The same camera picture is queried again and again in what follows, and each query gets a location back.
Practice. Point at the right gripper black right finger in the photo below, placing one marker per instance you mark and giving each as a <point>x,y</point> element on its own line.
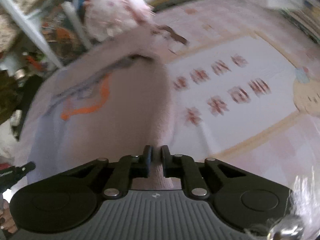
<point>187,171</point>

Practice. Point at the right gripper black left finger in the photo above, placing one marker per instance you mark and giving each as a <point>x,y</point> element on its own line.
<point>122,173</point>

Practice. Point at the lilac and beige sweater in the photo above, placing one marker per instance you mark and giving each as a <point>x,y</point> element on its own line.
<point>111,102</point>

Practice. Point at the person's left hand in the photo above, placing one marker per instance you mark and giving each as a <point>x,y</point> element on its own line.
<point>7,222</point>

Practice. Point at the white paper with red characters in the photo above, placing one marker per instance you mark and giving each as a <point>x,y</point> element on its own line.
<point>231,96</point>

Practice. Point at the white wristwatch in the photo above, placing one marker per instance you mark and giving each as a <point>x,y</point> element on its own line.
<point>16,117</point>

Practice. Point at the olive green jacket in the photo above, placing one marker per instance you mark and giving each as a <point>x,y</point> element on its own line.
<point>9,96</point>

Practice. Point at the silver metal tin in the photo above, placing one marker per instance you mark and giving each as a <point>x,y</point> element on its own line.
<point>20,74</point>

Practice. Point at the pink white plush bunny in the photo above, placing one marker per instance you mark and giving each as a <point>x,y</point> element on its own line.
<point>108,18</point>

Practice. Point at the white metal shelf frame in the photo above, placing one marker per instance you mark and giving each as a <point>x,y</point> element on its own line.
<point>30,24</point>

